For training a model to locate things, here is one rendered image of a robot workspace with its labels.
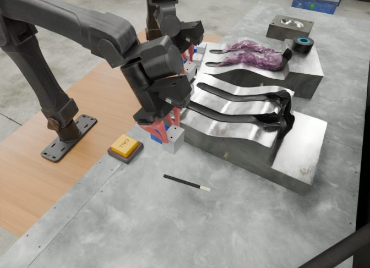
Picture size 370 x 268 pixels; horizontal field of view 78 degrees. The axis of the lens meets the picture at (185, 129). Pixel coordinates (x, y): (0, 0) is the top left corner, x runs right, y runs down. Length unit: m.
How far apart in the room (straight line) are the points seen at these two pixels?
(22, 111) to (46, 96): 1.78
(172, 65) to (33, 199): 0.53
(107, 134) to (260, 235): 0.56
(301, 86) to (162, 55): 0.66
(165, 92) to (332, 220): 0.53
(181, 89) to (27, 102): 2.20
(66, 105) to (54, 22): 0.27
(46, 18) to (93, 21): 0.09
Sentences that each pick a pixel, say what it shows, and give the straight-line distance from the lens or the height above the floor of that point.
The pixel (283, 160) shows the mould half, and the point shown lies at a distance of 0.69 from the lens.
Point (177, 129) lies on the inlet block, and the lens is 0.57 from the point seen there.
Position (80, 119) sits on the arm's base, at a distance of 0.89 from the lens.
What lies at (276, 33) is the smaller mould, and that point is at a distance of 1.40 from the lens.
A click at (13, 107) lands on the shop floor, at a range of 2.57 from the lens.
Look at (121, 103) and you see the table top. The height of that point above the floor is 0.80.
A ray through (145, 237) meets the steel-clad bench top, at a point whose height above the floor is 0.80.
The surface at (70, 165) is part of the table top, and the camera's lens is 0.78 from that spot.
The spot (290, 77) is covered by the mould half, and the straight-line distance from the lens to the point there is 0.95.
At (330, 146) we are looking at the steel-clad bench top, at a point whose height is 0.80.
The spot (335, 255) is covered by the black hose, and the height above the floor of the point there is 0.89.
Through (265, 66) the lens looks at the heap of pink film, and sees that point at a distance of 0.98.
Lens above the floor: 1.39
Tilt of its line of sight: 48 degrees down
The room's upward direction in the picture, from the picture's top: straight up
